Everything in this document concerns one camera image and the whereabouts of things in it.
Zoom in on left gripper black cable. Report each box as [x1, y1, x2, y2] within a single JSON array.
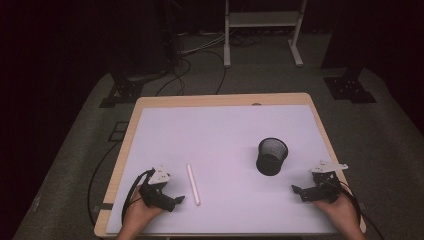
[[120, 168, 157, 226]]

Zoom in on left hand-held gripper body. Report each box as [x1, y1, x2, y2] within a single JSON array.
[[139, 164, 177, 213]]

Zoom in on black mesh pen holder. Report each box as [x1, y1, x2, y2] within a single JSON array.
[[255, 137, 289, 177]]

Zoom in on black stand base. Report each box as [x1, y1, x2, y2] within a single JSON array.
[[99, 71, 146, 109], [323, 66, 378, 104]]

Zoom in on white pen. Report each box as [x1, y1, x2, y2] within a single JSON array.
[[185, 162, 202, 207]]

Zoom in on light wooden table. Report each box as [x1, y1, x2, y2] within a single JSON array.
[[93, 92, 367, 239]]

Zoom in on person's right hand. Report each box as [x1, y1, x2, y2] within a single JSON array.
[[313, 191, 363, 235]]

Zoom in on black tape square outline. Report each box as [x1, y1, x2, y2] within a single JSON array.
[[108, 121, 130, 143]]

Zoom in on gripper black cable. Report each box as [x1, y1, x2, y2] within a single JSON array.
[[120, 168, 157, 226], [324, 179, 386, 240]]

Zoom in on white metal stand frame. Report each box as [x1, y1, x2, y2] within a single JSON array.
[[223, 0, 308, 69]]

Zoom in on black floor cable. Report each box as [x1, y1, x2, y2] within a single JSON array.
[[86, 139, 123, 228], [154, 57, 193, 98], [186, 49, 228, 96]]

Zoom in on white floor cables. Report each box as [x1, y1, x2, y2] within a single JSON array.
[[179, 31, 228, 56]]

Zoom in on person's left hand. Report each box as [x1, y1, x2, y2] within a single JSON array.
[[121, 187, 167, 235]]

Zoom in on white table mat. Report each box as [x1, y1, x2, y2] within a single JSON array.
[[105, 104, 339, 236]]

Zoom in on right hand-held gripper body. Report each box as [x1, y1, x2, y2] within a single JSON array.
[[299, 160, 349, 205]]

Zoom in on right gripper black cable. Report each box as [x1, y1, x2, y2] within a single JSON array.
[[324, 179, 386, 240]]

